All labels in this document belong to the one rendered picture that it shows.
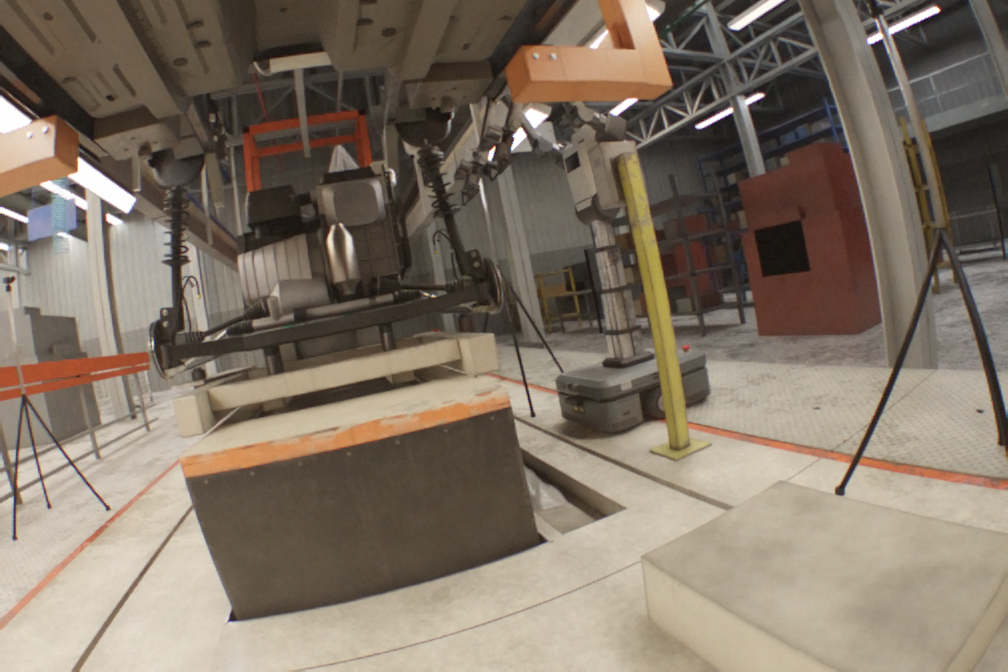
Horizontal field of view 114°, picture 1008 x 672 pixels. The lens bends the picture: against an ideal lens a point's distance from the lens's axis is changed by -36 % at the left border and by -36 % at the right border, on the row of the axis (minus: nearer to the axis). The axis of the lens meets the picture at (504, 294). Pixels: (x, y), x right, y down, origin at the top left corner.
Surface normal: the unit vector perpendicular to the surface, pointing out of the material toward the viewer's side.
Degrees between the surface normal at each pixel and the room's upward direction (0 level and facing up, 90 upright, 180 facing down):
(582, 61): 90
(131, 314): 90
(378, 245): 90
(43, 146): 90
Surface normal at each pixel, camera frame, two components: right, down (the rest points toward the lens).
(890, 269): -0.93, 0.18
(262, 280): 0.08, -0.02
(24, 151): 0.32, -0.07
